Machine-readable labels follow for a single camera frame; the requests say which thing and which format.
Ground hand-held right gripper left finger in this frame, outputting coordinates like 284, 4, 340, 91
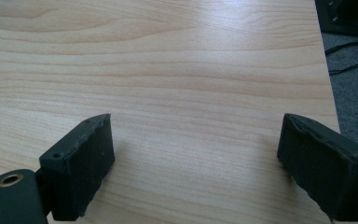
35, 113, 116, 222

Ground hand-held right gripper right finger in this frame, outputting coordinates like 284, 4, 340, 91
276, 113, 358, 222

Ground black stand base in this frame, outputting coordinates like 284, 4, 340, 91
314, 0, 358, 39

